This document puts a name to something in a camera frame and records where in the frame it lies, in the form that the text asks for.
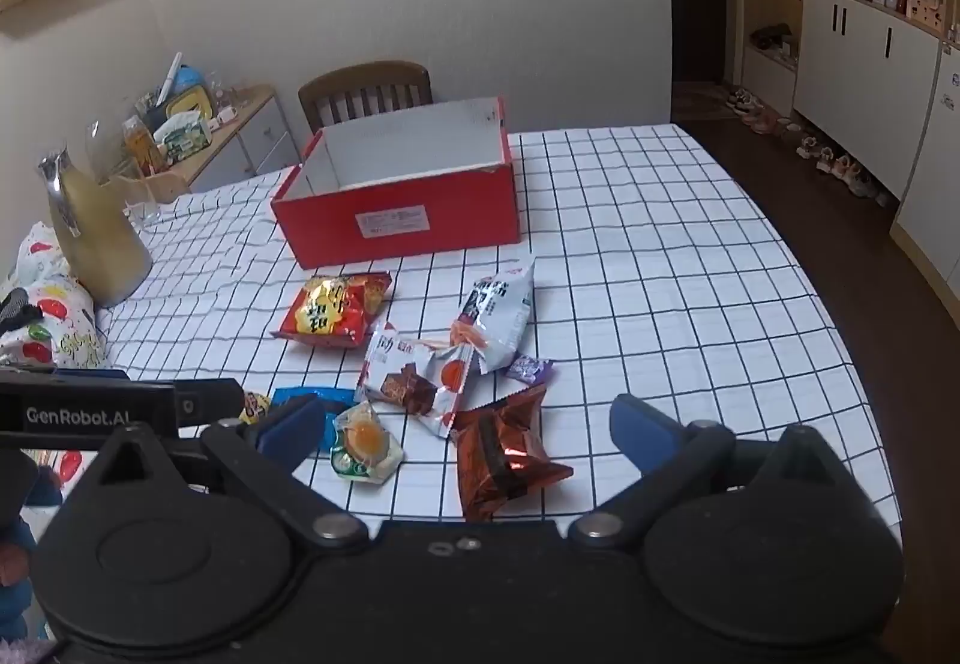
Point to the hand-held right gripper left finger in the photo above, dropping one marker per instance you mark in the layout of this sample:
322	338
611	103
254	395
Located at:
291	427

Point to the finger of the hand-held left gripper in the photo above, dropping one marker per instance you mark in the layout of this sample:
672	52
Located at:
214	401

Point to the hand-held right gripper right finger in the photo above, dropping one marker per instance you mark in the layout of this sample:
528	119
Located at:
643	435

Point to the small yellow snack packet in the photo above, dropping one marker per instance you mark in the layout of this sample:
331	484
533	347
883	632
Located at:
257	405

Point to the blue snack packet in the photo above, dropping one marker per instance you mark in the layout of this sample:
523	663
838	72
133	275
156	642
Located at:
330	397

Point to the small orange egg packet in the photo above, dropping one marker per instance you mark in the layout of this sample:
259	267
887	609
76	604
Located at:
366	443

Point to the red yellow chip packet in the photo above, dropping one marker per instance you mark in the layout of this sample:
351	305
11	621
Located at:
334	310

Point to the white chocolate cake packet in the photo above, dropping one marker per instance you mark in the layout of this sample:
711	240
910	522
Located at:
409	382

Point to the brown red foil packet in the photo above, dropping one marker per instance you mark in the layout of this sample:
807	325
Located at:
499	458

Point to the white spicy strip packet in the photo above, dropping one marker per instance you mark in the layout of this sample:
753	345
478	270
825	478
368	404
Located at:
501	311

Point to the sausage stick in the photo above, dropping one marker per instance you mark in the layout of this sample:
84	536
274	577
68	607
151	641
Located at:
466	334

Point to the red cardboard box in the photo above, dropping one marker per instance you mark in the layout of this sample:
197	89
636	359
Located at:
405	214

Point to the white red dotted bag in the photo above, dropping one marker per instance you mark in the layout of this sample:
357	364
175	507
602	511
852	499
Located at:
45	304

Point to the purple candy packet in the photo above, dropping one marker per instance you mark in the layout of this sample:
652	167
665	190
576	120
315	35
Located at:
529	369

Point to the checkered tablecloth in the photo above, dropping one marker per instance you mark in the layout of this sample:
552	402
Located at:
675	274

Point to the beige thermos jug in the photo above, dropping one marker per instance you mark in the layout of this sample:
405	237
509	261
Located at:
94	236

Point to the light wooden chair back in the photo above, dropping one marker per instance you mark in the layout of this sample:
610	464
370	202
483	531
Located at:
146	187

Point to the orange juice bottle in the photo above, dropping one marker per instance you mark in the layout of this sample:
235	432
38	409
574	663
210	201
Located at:
144	148

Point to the green tissue pack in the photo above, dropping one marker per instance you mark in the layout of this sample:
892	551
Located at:
184	137

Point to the clear glass pitcher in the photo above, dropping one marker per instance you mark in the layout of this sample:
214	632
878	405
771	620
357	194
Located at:
103	146

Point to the wooden side cabinet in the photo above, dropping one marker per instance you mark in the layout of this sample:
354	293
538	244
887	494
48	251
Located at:
247	135

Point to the yellow and blue box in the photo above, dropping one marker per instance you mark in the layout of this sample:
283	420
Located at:
184	94

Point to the white stick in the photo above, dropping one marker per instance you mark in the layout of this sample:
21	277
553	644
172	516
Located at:
169	80

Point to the row of shoes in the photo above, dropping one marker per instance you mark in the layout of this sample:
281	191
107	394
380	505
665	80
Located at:
817	146

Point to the dark wooden chair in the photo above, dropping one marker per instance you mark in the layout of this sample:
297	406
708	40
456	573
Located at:
364	94

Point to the white wall cabinet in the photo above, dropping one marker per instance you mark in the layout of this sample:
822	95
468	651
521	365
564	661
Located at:
855	48

